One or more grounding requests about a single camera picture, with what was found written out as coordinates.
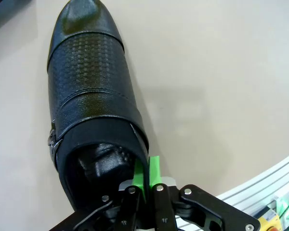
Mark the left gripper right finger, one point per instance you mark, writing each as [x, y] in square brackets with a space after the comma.
[156, 173]

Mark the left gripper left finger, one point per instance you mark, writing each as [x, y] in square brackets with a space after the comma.
[138, 175]

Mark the green translucent plastic part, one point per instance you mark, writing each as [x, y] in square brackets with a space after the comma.
[286, 204]

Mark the yellow emergency stop box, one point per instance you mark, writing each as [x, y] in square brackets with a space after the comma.
[272, 223]

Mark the aluminium table frame rail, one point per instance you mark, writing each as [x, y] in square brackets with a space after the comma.
[267, 173]

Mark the black shoe stand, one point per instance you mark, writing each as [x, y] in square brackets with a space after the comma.
[4, 12]

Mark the black leather loafer shoe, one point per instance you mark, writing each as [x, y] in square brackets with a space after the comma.
[91, 84]

